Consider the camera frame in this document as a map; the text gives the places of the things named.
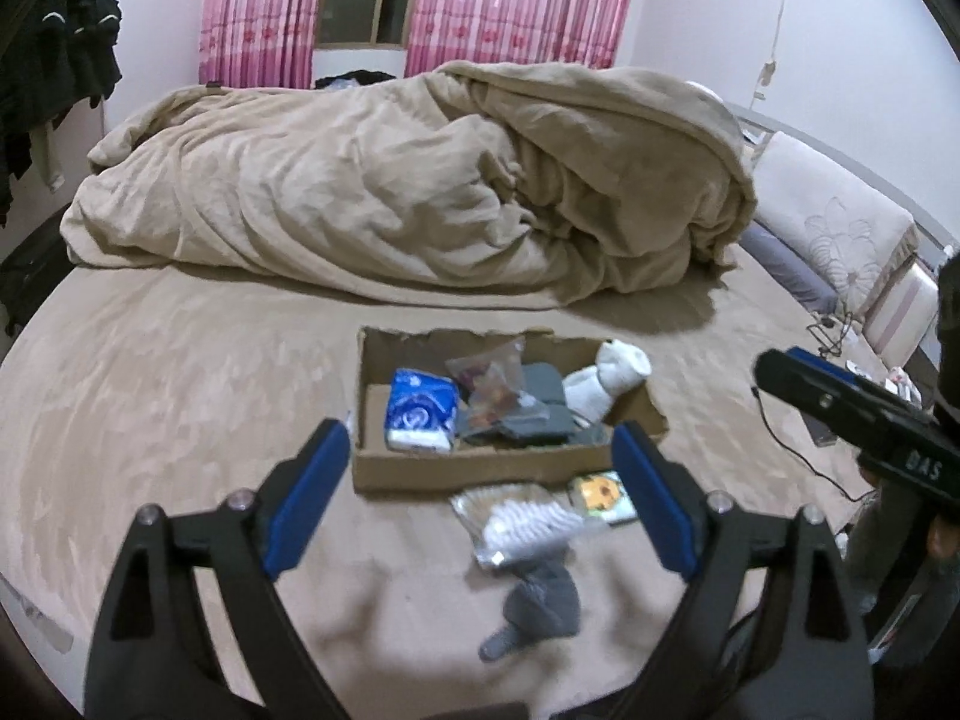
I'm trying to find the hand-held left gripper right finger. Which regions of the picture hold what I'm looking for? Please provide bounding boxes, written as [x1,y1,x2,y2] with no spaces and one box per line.
[600,421,875,720]

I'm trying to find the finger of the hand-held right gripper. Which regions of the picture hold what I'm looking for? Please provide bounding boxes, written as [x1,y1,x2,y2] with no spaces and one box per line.
[754,346,940,460]

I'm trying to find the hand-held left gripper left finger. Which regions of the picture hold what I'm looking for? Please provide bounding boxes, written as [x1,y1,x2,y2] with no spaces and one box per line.
[82,418,353,720]

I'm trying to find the yellow green snack packet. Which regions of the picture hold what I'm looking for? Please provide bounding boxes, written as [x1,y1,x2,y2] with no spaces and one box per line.
[567,470,639,527]

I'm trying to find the clear bag white item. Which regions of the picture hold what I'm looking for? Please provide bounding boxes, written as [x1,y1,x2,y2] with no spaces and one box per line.
[449,483,605,572]

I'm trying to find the grey sock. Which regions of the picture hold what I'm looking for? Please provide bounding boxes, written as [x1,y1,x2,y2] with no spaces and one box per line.
[478,558,583,665]

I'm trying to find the brown cardboard box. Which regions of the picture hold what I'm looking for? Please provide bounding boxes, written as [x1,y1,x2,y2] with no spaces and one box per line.
[351,325,670,496]

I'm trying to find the pink striped pillow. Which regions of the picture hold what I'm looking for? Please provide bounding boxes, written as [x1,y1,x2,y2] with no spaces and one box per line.
[861,255,943,370]

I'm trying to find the grey pillow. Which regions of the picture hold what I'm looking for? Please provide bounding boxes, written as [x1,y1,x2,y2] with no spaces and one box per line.
[738,223,839,314]

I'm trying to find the white rolled sock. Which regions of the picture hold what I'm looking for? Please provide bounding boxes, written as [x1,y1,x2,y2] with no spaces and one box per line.
[562,339,653,421]

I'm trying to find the blue tissue pack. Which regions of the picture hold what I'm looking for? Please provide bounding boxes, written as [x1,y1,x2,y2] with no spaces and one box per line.
[385,368,461,453]

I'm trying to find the grey folded cloth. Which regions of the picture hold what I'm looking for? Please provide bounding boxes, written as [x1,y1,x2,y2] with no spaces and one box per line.
[457,363,610,449]

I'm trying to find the white embroidered pillow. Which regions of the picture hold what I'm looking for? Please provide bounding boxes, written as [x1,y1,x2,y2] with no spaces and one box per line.
[753,130,920,317]

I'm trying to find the clear plastic snack bag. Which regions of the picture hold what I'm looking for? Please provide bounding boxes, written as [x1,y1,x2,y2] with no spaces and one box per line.
[445,337,527,422]

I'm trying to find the grey bed headboard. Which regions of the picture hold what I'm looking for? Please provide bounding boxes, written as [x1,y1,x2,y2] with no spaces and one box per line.
[724,101,960,271]

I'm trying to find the beige fleece blanket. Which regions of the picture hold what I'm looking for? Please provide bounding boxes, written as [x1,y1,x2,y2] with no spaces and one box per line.
[59,60,760,310]

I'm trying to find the black suitcase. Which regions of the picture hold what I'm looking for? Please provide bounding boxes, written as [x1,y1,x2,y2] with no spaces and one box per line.
[0,214,77,340]

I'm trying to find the black item behind blanket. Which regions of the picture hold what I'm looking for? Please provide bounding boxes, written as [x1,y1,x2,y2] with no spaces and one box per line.
[313,68,407,91]

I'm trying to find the pink striped curtain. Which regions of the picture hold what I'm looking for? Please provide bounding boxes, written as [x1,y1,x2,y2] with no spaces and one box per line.
[198,0,331,89]
[403,0,646,80]

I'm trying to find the dark hanging clothes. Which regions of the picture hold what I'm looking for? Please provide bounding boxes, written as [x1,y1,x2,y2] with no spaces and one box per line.
[0,0,123,230]

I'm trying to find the black cable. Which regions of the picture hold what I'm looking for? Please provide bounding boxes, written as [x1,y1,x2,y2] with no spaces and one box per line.
[751,384,878,503]

